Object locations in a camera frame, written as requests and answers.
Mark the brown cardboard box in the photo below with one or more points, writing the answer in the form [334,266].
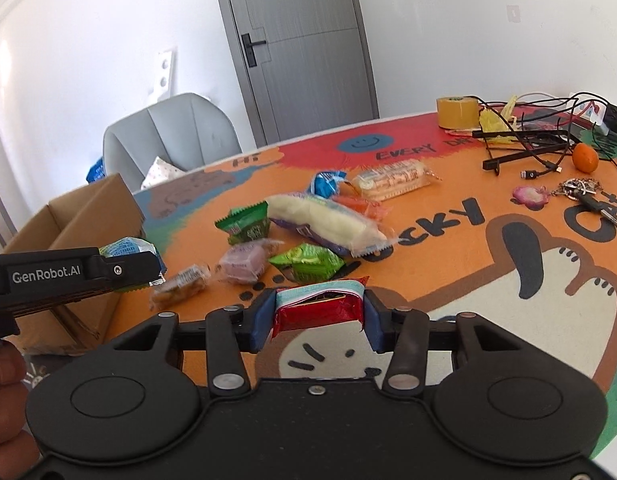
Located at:
[88,210]

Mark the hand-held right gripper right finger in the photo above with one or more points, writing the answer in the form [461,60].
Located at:
[375,325]

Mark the bunch of keys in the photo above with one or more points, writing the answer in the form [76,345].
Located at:
[588,195]

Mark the grey chair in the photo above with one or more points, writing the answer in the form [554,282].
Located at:
[188,125]

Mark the light green snack packet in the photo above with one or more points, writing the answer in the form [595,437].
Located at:
[308,262]

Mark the white dotted pillow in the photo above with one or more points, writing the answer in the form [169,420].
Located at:
[161,172]

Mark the yellow tape roll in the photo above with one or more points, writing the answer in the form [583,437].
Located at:
[458,112]

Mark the black bar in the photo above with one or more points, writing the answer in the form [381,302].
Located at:
[518,133]
[513,157]

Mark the person's left hand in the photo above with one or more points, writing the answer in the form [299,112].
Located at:
[6,410]

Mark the pink snack packet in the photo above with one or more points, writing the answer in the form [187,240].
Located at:
[248,262]

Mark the grey door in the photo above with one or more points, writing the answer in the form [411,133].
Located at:
[298,50]

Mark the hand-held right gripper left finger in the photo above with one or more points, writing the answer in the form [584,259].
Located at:
[264,321]

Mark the red snack packet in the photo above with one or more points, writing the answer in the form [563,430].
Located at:
[318,312]

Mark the beige cracker packet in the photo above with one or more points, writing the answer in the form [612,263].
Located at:
[391,180]

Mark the black power adapter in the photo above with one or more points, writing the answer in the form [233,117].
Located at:
[615,120]

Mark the blue green snack packet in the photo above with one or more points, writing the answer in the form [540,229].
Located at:
[129,246]

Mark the colourful cartoon table mat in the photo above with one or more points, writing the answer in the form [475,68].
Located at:
[438,195]

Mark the white wall socket panel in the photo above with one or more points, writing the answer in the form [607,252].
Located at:
[163,72]

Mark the white wall plate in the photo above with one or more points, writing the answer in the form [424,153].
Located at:
[513,13]

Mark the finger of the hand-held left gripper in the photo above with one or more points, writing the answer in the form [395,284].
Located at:
[131,267]

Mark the yellow plastic bag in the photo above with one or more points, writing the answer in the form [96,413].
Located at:
[493,120]

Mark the long white bread packet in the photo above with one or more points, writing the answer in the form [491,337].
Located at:
[328,220]

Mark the orange tangerine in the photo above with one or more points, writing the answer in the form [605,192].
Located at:
[585,156]

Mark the clear brown nut snack packet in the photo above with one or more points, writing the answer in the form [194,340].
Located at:
[181,285]

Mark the blue printed bag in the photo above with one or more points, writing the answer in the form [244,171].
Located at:
[96,170]

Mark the white power strip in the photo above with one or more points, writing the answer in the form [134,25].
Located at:
[590,112]

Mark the dark green snack packet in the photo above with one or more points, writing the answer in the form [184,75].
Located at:
[246,220]

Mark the orange snack packet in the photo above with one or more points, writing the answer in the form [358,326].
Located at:
[363,206]

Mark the blue silver snack packet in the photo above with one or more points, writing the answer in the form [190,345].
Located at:
[326,183]

